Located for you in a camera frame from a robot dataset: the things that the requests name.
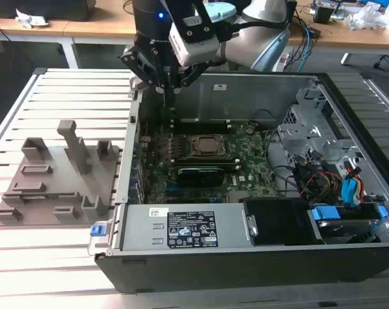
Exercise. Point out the grey power supply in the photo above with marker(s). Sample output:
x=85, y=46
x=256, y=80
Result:
x=142, y=231

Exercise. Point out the small black box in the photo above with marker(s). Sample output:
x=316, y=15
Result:
x=322, y=14

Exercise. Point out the black graphics card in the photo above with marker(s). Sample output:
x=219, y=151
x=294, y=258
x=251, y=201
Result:
x=200, y=175

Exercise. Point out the green motherboard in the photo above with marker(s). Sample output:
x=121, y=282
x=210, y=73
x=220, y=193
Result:
x=252, y=154

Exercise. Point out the black plastic cover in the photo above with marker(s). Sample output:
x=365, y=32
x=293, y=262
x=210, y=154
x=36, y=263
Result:
x=277, y=222

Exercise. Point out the clear plastic bag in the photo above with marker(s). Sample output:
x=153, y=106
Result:
x=367, y=16

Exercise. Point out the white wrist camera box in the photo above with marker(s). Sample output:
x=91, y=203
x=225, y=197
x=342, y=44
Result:
x=197, y=53

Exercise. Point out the wooden desk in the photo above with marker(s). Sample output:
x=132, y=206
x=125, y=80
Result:
x=358, y=37
x=85, y=25

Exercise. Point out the crumpled white paper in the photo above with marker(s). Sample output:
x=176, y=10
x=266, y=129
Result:
x=27, y=19

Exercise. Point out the grey parts rack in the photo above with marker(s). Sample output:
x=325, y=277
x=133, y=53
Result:
x=62, y=167

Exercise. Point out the black open PC case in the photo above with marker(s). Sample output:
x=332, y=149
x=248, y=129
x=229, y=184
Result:
x=213, y=273

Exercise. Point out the hard disk in blue carrier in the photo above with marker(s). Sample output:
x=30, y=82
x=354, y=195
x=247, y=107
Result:
x=324, y=215

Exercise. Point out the silver CPU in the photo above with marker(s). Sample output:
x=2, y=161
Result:
x=207, y=145

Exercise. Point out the silver chipset heatsink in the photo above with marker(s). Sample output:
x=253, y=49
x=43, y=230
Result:
x=237, y=197

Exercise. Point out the black RAM slot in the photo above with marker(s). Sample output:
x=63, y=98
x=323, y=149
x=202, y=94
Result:
x=200, y=132
x=238, y=167
x=204, y=156
x=237, y=160
x=200, y=129
x=200, y=126
x=200, y=123

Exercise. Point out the black computer box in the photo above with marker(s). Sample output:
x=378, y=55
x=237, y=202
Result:
x=46, y=9

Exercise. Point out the blue case latch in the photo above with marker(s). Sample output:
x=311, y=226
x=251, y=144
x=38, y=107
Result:
x=97, y=231

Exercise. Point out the black CPU socket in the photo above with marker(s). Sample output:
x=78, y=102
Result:
x=229, y=151

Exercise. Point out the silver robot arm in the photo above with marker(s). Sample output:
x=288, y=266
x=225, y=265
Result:
x=245, y=45

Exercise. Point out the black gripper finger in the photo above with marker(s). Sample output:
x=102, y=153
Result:
x=133, y=61
x=191, y=75

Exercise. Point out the silver metal drive cage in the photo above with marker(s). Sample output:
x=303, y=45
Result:
x=310, y=135

